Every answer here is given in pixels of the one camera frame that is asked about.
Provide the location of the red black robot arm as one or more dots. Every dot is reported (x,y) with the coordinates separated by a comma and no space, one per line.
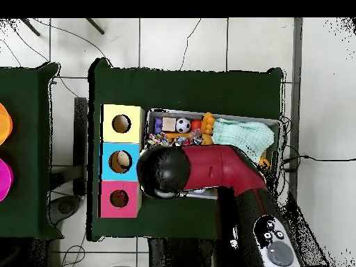
(222,167)

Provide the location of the shallow mesh bin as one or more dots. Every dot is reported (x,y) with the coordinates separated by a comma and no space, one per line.
(180,114)

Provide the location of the wooden box with three holes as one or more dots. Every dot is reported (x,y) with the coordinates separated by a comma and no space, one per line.
(130,133)

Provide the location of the small soccer ball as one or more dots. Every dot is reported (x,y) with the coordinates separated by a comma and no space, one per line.
(183,125)

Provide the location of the plain wooden block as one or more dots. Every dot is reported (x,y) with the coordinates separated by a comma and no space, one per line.
(169,124)

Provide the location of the red ball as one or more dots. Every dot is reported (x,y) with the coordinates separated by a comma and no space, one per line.
(196,124)

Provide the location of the purple toy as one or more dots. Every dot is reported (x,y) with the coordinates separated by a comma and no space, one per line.
(158,123)

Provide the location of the orange plastic toy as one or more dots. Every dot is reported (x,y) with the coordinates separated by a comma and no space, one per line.
(207,125)

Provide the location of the dark green table cloth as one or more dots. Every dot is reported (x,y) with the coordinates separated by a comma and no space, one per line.
(25,111)
(194,89)

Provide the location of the mint muslin cloth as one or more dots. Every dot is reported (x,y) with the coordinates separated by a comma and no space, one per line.
(244,133)

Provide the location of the small orange basketball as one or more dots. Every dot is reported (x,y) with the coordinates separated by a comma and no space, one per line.
(264,162)

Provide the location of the black upright stand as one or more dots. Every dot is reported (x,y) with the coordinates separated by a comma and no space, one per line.
(80,125)

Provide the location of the grey stand base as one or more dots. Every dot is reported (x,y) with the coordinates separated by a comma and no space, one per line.
(65,207)

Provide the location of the dark tripod leg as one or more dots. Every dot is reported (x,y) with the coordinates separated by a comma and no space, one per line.
(94,26)
(30,27)

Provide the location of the orange bowl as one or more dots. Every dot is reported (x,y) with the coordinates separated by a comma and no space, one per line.
(5,125)

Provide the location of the pink bowl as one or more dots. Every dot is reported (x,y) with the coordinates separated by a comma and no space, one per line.
(4,180)

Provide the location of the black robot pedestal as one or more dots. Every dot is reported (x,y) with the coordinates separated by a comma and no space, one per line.
(180,254)

